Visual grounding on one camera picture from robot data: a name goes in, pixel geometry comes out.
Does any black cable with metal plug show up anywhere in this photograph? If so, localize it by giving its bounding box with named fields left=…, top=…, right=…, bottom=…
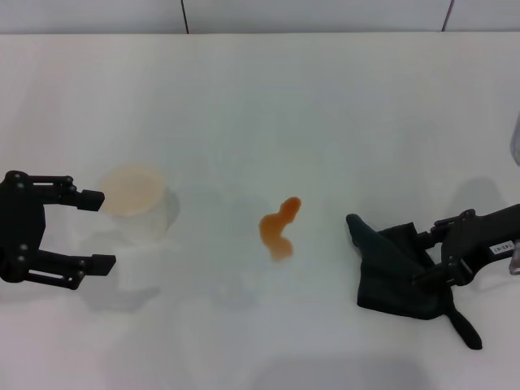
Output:
left=507, top=239, right=520, bottom=278

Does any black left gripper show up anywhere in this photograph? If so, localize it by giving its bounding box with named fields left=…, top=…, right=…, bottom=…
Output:
left=0, top=170, right=118, bottom=291

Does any dark blue rag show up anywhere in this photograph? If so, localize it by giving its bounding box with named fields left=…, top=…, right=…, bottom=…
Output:
left=345, top=212, right=483, bottom=351

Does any brown water stain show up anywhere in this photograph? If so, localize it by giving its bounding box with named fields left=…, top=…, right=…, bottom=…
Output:
left=258, top=196, right=303, bottom=263

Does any white translucent plastic cup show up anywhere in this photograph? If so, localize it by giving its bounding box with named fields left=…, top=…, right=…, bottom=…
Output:
left=97, top=162, right=170, bottom=245

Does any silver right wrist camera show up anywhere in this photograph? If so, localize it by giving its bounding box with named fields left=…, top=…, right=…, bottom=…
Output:
left=509, top=115, right=520, bottom=166

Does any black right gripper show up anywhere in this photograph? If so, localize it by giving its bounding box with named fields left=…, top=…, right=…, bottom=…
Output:
left=409, top=204, right=520, bottom=288

